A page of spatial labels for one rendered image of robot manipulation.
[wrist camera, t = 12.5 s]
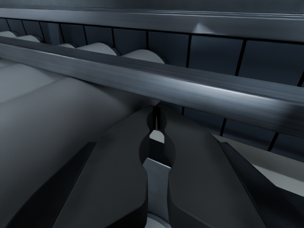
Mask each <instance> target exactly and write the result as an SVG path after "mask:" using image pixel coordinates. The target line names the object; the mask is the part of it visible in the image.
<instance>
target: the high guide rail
mask: <svg viewBox="0 0 304 228"><path fill-rule="evenodd" d="M0 57H1V58H4V59H8V60H12V61H15V62H20V63H23V64H26V65H30V66H34V67H38V68H41V69H45V70H48V71H52V72H56V73H60V74H63V75H67V76H71V77H74V78H78V79H82V80H85V81H89V82H93V83H96V84H100V85H104V86H108V87H111V88H115V89H118V90H123V91H126V92H130V93H133V94H137V95H141V96H145V97H148V98H152V99H155V100H159V101H163V102H167V103H170V104H174V105H178V106H181V107H185V108H189V109H193V110H196V111H200V112H203V113H207V114H211V115H215V116H218V117H221V118H225V119H229V120H233V121H237V122H240V123H243V124H248V125H251V126H255V127H259V128H263V129H266V130H270V131H273V132H277V133H281V134H285V135H288V136H292V137H295V138H300V139H303V140H304V88H303V87H298V86H293V85H285V84H280V83H274V82H269V81H261V80H256V79H251V78H245V77H239V76H232V75H227V74H221V73H216V72H210V71H203V70H197V69H192V68H187V67H181V66H174V65H168V64H163V63H157V62H150V61H145V60H139V59H133V58H128V57H121V56H115V55H110V54H104V53H99V52H92V51H86V50H80V49H75V48H70V47H62V46H57V45H51V44H46V43H38V42H33V41H28V40H22V39H16V38H9V37H4V36H0Z"/></svg>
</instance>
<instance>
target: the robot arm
mask: <svg viewBox="0 0 304 228"><path fill-rule="evenodd" d="M156 118H157V129H158V130H160V131H161V133H162V134H163V135H164V155H165V156H166V157H167V159H168V160H169V161H170V163H171V165H172V168H171V169H170V171H169V173H168V187H167V207H168V217H169V224H170V226H171V228H304V214H303V213H302V212H301V211H300V210H299V208H298V207H297V206H296V205H295V204H294V203H293V202H292V201H291V200H290V199H289V198H288V197H287V196H286V195H285V194H284V193H283V192H282V191H281V190H280V189H279V188H277V187H276V186H275V185H274V184H273V183H272V182H271V181H270V180H269V179H267V178H266V177H265V176H264V175H263V174H262V173H261V172H259V171H258V170H257V169H256V168H255V167H254V166H253V165H252V164H251V163H250V162H249V161H247V160H246V159H245V158H244V157H243V156H242V155H241V154H240V153H238V152H237V151H236V150H235V149H234V148H233V147H232V146H231V145H229V144H228V143H227V142H220V141H219V140H218V139H217V138H215V137H214V136H213V135H212V134H211V133H210V132H208V131H207V130H206V129H205V128H203V127H202V126H200V125H199V124H197V123H196V122H194V121H192V120H191V119H189V118H187V117H185V116H183V115H182V114H180V113H178V112H176V111H175V110H173V109H171V108H169V107H168V106H165V105H159V106H154V105H148V106H146V107H144V108H142V109H141V110H139V111H137V112H136V113H134V114H132V115H130V116H128V117H127V118H125V119H123V120H122V121H120V122H118V123H117V124H115V125H114V126H113V127H111V128H110V129H108V130H107V131H106V132H105V133H104V134H102V135H101V136H100V137H99V138H98V139H97V140H96V141H95V142H88V143H87V144H86V145H85V146H84V147H83V148H82V149H81V150H80V151H78V152H77V153H76V154H75V155H74V156H73V157H72V158H71V159H70V160H69V161H68V162H67V163H66V164H64V165H63V166H62V167H61V168H60V169H59V170H58V171H57V172H56V173H55V174H54V175H53V176H51V177H50V178H49V179H48V180H47V181H46V182H45V183H44V184H43V185H42V186H41V187H40V188H39V189H38V190H37V191H36V192H35V193H34V194H33V195H32V196H31V197H30V198H29V199H28V200H27V201H26V202H25V203H24V204H23V206H22V207H21V208H20V209H19V210H18V211H17V213H16V214H15V215H14V216H13V218H12V219H11V220H10V221H9V222H8V224H7V225H6V227H5V228H145V226H146V223H147V209H148V181H147V171H146V170H145V168H144V167H143V163H144V161H145V160H146V158H147V157H148V156H149V155H150V134H151V133H152V132H153V130H156Z"/></svg>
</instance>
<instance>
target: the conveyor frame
mask: <svg viewBox="0 0 304 228"><path fill-rule="evenodd" d="M0 17H1V18H12V19H27V20H38V21H49V22H60V23H71V24H86V25H97V26H108V27H119V28H130V29H146V30H156V31H168V32H179V33H194V34H205V35H216V36H227V37H238V38H253V39H264V40H276V41H286V42H297V43H304V13H279V12H245V11H210V10H175V9H124V8H90V7H55V6H20V5H0Z"/></svg>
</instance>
